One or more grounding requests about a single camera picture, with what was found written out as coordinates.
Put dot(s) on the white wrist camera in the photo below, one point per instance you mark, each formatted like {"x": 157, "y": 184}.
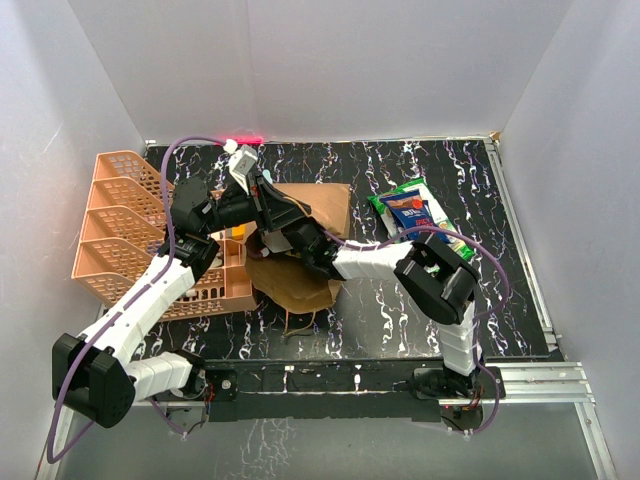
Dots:
{"x": 242, "y": 160}
{"x": 276, "y": 242}

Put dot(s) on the blue snack bag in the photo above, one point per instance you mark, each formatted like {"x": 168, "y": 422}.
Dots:
{"x": 411, "y": 232}
{"x": 399, "y": 209}

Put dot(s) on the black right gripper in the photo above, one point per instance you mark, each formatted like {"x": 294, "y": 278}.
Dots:
{"x": 318, "y": 226}

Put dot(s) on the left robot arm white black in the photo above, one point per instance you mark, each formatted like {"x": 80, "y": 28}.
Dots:
{"x": 94, "y": 373}

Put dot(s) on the light blue small clip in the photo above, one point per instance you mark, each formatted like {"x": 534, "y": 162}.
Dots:
{"x": 267, "y": 175}

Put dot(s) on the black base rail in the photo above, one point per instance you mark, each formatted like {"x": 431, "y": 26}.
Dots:
{"x": 417, "y": 389}

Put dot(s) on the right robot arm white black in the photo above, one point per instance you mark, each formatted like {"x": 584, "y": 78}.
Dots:
{"x": 440, "y": 282}

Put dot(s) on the yellow object in organizer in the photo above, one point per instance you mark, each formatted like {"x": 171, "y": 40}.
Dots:
{"x": 238, "y": 233}

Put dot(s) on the peach plastic desk organizer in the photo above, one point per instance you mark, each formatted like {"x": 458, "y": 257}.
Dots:
{"x": 122, "y": 229}

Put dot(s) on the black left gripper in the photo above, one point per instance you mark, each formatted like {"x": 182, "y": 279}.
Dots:
{"x": 275, "y": 209}

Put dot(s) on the brown paper bag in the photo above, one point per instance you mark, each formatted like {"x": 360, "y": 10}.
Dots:
{"x": 289, "y": 278}

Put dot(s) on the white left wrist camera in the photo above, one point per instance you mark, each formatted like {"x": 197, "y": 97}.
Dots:
{"x": 242, "y": 160}

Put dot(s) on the red LED strip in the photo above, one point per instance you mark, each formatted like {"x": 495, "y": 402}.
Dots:
{"x": 244, "y": 139}

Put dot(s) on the green Chuba snack bag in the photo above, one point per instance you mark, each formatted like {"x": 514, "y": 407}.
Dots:
{"x": 437, "y": 212}

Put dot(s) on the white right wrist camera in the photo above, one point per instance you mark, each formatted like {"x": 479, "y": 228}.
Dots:
{"x": 276, "y": 242}

